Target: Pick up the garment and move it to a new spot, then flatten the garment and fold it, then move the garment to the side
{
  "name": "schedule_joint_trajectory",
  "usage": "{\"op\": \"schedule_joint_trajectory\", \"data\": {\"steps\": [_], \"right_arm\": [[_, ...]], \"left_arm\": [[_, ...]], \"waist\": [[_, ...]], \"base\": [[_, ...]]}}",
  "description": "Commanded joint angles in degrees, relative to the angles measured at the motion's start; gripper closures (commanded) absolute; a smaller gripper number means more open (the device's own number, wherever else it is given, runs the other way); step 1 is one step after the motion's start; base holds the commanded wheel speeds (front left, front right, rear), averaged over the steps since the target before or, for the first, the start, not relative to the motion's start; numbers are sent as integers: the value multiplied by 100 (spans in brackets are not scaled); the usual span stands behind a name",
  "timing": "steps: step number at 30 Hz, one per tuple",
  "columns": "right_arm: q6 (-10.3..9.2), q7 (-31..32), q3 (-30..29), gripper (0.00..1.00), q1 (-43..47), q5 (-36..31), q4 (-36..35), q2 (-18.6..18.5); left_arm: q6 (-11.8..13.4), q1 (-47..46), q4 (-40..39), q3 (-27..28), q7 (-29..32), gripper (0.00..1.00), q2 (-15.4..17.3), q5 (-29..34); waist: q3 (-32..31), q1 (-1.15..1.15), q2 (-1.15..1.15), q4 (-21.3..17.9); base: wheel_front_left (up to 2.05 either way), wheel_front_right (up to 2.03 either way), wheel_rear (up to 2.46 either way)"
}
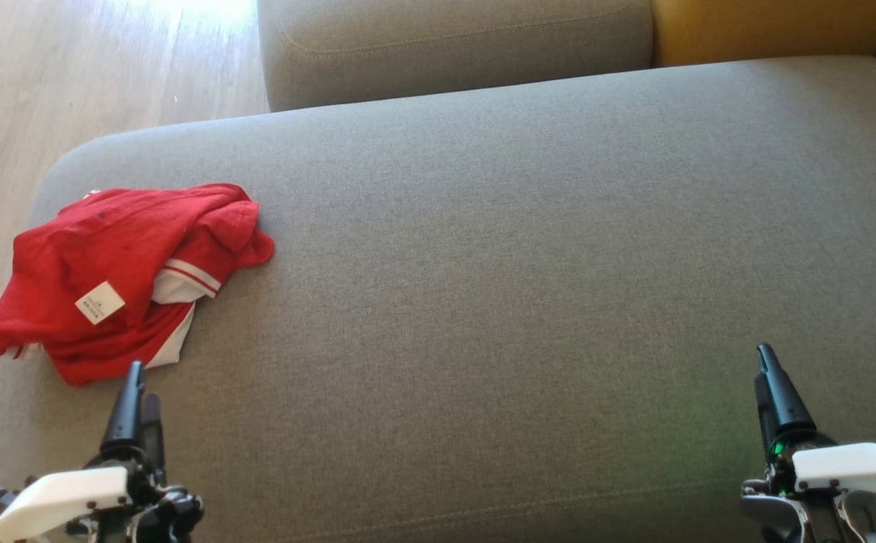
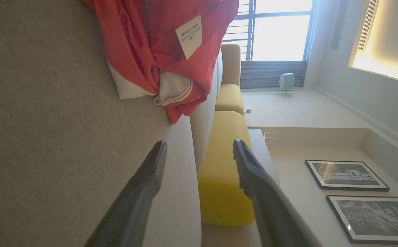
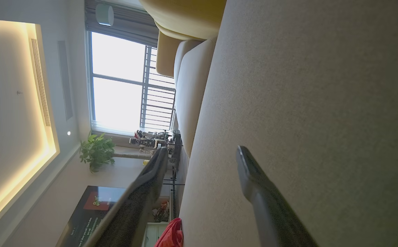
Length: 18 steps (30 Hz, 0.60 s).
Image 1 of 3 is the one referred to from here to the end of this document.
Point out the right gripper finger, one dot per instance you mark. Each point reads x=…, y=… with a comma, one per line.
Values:
x=788, y=411
x=766, y=422

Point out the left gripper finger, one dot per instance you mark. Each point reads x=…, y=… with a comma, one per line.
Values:
x=154, y=430
x=124, y=422

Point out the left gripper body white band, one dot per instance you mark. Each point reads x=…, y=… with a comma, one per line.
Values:
x=60, y=498

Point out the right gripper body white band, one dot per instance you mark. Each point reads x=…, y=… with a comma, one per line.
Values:
x=852, y=467

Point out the red basketball jersey number 23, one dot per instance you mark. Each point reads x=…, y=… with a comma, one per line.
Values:
x=68, y=264

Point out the grey fabric sofa seat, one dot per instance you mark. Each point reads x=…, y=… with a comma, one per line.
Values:
x=483, y=302

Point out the yellow cushion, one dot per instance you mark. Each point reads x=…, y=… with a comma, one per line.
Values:
x=769, y=30

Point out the grey sofa back cushion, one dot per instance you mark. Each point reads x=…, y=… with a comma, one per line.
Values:
x=445, y=53

